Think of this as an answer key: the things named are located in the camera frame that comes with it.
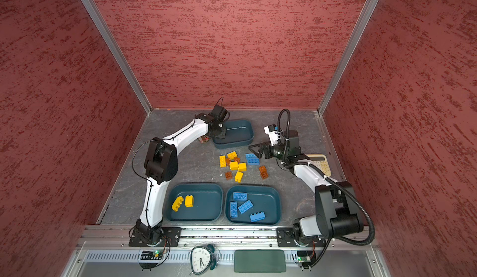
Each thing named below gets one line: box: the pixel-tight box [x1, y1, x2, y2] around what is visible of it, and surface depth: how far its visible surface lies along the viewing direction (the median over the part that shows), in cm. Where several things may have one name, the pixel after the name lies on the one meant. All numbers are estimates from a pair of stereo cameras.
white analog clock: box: [189, 244, 217, 276], surface depth 67 cm
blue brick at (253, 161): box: [247, 157, 261, 166], surface depth 99 cm
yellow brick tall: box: [218, 154, 227, 168], surface depth 99 cm
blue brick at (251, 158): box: [245, 153, 259, 163], surface depth 99 cm
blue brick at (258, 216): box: [249, 211, 266, 223], surface depth 79 cm
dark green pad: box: [233, 249, 287, 273], surface depth 70 cm
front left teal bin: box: [164, 181, 224, 224], surface depth 83 cm
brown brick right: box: [258, 165, 269, 179], surface depth 94 cm
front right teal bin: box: [224, 184, 282, 227], surface depth 83 cm
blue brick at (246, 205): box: [237, 199, 255, 215], surface depth 83 cm
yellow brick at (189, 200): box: [185, 194, 194, 208], surface depth 83 cm
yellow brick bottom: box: [234, 170, 244, 184], surface depth 91 cm
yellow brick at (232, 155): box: [226, 150, 238, 160], surface depth 100 cm
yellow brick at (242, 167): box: [237, 162, 247, 172], surface depth 94 cm
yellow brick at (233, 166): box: [229, 160, 239, 171], surface depth 96 cm
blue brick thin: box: [232, 191, 248, 201], surface depth 87 cm
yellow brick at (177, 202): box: [172, 196, 184, 212], surface depth 82 cm
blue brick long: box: [229, 201, 238, 218], surface depth 83 cm
